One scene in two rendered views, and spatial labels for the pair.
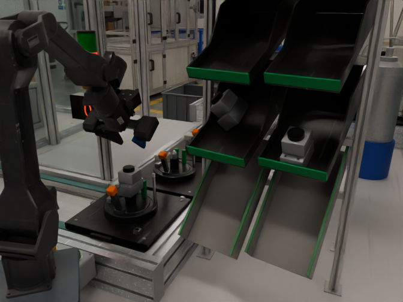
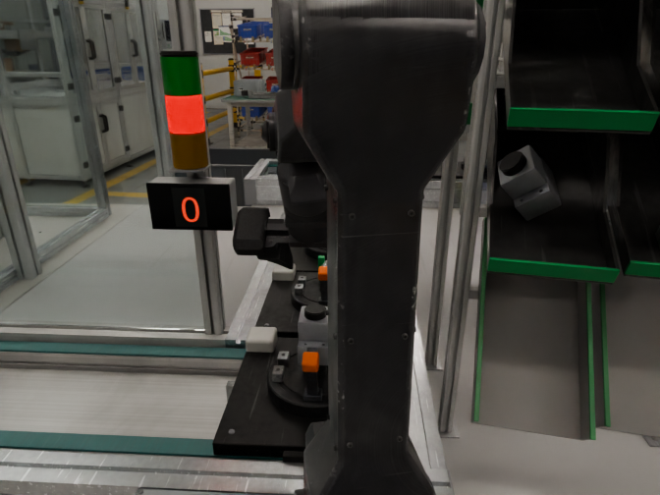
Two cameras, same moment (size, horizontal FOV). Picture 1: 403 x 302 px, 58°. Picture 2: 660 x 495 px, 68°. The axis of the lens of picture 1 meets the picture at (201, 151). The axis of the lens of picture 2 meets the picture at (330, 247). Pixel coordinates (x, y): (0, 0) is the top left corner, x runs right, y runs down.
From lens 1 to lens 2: 0.47 m
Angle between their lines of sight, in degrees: 18
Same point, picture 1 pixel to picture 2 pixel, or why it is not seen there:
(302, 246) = not seen: outside the picture
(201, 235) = (500, 410)
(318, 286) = (635, 439)
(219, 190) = (502, 324)
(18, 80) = (435, 160)
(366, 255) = not seen: hidden behind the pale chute
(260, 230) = (597, 380)
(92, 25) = (188, 40)
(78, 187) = (167, 357)
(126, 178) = (318, 331)
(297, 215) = (647, 344)
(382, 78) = not seen: hidden behind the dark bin
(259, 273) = (546, 441)
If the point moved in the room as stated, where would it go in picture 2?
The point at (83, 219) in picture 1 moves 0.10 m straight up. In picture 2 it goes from (243, 425) to (238, 360)
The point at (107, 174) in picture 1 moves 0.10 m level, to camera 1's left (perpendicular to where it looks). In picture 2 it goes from (219, 322) to (157, 333)
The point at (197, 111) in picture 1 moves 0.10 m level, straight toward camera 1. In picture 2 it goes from (256, 188) to (262, 195)
